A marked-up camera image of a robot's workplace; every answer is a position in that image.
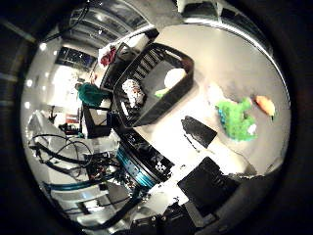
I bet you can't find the black mesh plastic basket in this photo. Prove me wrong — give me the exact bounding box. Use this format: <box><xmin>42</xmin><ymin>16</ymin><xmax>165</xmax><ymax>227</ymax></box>
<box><xmin>112</xmin><ymin>42</ymin><xmax>196</xmax><ymax>129</ymax></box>

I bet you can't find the teal cloth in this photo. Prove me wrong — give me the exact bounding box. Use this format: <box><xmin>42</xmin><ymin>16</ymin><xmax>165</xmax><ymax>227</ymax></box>
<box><xmin>76</xmin><ymin>81</ymin><xmax>111</xmax><ymax>107</ymax></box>

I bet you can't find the red cloth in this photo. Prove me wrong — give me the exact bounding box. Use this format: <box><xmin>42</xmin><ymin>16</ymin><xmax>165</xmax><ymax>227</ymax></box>
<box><xmin>99</xmin><ymin>45</ymin><xmax>117</xmax><ymax>68</ymax></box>

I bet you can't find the round orange fruit plush toy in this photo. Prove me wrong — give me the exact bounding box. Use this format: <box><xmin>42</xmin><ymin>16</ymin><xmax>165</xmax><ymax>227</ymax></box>
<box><xmin>154</xmin><ymin>68</ymin><xmax>189</xmax><ymax>100</ymax></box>

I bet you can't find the green dinosaur plush toy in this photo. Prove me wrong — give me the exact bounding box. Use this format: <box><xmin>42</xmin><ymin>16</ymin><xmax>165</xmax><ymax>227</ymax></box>
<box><xmin>206</xmin><ymin>82</ymin><xmax>258</xmax><ymax>143</ymax></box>

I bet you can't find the white brown spotted plush toy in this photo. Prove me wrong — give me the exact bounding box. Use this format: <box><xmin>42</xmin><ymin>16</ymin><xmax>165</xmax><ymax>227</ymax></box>
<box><xmin>120</xmin><ymin>78</ymin><xmax>146</xmax><ymax>109</ymax></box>

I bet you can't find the orange carrot plush toy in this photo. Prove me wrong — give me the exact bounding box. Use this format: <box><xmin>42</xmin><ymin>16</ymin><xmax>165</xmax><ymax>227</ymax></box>
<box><xmin>253</xmin><ymin>94</ymin><xmax>277</xmax><ymax>121</ymax></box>

